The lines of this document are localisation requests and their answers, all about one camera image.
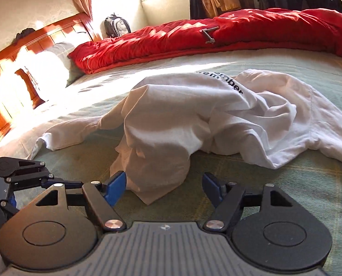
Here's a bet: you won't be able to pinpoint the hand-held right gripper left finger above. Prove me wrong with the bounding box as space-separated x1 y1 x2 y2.
36 171 127 232

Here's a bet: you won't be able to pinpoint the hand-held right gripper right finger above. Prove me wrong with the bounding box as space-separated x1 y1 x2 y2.
202 172 294 232

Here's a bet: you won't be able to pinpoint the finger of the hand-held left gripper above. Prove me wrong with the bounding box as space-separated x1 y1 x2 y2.
0 193 19 216
7 160 84 190

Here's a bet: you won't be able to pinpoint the white long-sleeve shirt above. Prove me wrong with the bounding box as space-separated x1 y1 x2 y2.
34 69 342 206

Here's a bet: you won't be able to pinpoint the orange draped clothes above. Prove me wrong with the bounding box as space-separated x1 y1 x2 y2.
200 0 242 18

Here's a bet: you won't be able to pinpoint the wooden headboard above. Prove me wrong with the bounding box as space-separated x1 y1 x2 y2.
0 13 101 154

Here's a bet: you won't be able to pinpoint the pale pillow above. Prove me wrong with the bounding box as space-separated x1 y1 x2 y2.
24 42 84 102

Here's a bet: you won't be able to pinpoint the small dark cloth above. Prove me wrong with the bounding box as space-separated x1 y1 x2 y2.
16 28 36 42

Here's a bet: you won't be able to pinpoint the red quilt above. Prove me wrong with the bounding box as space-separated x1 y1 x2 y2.
68 8 342 75

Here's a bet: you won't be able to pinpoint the grey backpack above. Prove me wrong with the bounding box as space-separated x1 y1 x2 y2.
104 13 131 38

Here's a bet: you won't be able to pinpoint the black draped cloth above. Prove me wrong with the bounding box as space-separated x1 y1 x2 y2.
190 0 210 20

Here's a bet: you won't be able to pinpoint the metal crank handle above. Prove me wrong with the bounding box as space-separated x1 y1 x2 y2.
202 26 220 44

